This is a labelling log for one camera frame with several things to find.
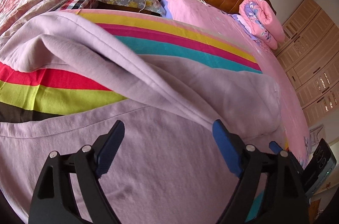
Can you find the pink bed sheet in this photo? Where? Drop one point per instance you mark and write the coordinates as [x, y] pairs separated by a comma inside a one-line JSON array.
[[232, 28]]

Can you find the rainbow striped blanket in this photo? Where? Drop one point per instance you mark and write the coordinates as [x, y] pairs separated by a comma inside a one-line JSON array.
[[36, 85]]

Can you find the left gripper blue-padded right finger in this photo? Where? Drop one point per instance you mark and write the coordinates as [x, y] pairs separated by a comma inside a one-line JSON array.
[[283, 201]]

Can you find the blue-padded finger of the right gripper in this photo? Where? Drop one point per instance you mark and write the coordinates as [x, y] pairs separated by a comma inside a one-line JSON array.
[[275, 147]]

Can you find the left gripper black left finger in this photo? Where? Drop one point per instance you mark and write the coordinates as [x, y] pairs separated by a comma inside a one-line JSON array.
[[54, 199]]

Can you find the folded pink floral quilt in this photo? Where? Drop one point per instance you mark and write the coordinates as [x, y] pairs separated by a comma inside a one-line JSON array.
[[260, 21]]

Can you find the lilac sweatpants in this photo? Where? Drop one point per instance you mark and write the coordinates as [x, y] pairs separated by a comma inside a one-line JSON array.
[[168, 168]]

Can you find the beige wooden wardrobe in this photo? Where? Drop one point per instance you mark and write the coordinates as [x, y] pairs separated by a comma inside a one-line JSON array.
[[309, 57]]

